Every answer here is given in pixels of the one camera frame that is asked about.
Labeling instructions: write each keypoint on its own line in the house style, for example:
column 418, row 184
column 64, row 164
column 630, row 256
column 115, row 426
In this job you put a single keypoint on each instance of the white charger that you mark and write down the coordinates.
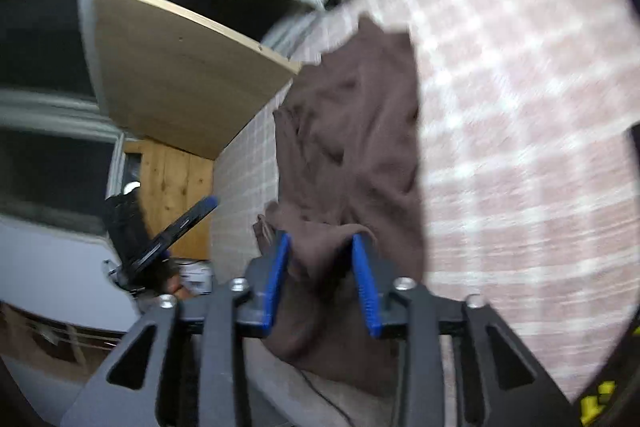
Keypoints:
column 197, row 277

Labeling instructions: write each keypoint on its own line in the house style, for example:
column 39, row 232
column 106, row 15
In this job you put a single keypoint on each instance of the brown garment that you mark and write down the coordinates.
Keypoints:
column 350, row 132

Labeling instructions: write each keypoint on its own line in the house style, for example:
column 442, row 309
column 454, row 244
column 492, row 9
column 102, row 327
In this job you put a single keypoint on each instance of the black garment yellow print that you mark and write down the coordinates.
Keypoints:
column 600, row 402

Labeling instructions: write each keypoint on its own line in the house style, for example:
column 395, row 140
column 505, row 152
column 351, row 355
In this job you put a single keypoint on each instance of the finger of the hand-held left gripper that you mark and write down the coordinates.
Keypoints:
column 187, row 222

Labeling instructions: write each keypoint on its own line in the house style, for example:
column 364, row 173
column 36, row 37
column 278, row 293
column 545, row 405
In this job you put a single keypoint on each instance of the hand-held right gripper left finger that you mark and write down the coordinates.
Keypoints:
column 277, row 277

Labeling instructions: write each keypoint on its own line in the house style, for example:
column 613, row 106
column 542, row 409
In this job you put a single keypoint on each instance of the light wooden board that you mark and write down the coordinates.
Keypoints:
column 190, row 82

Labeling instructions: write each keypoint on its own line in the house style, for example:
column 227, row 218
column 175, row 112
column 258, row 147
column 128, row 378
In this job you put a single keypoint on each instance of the pink plaid blanket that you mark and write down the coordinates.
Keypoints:
column 525, row 132

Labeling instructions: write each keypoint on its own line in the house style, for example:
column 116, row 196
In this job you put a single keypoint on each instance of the pine plank panel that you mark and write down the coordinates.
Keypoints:
column 170, row 187

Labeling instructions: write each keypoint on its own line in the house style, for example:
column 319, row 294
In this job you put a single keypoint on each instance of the person's left hand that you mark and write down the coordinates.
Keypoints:
column 175, row 287

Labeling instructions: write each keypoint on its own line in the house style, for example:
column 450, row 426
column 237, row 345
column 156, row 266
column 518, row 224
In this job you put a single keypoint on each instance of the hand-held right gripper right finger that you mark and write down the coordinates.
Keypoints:
column 365, row 287

